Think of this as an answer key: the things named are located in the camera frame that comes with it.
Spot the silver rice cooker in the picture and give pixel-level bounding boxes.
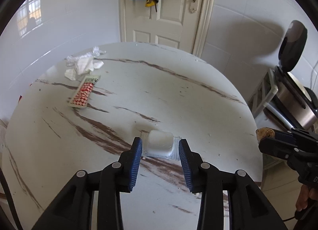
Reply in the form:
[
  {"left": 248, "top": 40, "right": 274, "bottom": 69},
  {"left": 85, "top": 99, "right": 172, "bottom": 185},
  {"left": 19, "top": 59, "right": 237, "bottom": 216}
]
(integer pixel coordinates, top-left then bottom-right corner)
[{"left": 266, "top": 20, "right": 317, "bottom": 130}]

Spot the white tissue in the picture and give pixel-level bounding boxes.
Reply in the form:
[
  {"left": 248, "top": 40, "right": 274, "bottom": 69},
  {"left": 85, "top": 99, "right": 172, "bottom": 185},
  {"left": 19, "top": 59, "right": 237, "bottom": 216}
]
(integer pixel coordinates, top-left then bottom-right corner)
[{"left": 64, "top": 46, "right": 106, "bottom": 81}]

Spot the round marble table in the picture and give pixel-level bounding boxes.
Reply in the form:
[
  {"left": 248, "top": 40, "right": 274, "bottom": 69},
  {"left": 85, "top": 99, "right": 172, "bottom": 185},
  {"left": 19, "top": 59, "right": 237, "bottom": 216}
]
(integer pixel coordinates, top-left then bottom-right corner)
[{"left": 3, "top": 43, "right": 263, "bottom": 229}]

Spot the person's right hand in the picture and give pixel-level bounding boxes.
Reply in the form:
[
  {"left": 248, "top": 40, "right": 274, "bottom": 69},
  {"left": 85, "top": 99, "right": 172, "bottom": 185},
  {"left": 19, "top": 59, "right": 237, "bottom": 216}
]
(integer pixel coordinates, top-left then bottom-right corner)
[{"left": 295, "top": 185, "right": 318, "bottom": 211}]

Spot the red white patterned wrapper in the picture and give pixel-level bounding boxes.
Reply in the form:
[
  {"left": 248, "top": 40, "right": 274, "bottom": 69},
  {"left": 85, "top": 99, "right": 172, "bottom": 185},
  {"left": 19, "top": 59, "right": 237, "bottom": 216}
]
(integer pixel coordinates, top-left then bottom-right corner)
[{"left": 68, "top": 75, "right": 100, "bottom": 108}]

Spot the clear plastic jelly cup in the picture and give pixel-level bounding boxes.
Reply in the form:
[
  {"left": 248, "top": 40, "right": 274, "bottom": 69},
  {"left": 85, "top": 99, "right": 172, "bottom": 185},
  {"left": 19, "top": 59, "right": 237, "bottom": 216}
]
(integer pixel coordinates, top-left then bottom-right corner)
[{"left": 140, "top": 130, "right": 181, "bottom": 161}]

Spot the brown walnut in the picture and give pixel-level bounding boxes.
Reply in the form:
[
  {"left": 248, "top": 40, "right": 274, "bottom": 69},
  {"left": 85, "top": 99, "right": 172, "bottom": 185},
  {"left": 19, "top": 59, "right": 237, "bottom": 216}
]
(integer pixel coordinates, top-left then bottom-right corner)
[{"left": 255, "top": 127, "right": 275, "bottom": 143}]

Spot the white panel door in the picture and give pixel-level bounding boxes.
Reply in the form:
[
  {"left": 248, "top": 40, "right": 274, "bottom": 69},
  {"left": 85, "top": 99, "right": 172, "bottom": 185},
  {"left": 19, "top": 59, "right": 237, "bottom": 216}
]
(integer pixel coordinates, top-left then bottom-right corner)
[{"left": 119, "top": 0, "right": 214, "bottom": 57}]

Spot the white metal rack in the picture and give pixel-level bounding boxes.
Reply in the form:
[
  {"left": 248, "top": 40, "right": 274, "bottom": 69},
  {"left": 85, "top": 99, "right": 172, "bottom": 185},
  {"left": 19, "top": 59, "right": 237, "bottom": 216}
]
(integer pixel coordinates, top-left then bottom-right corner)
[{"left": 247, "top": 69, "right": 278, "bottom": 118}]

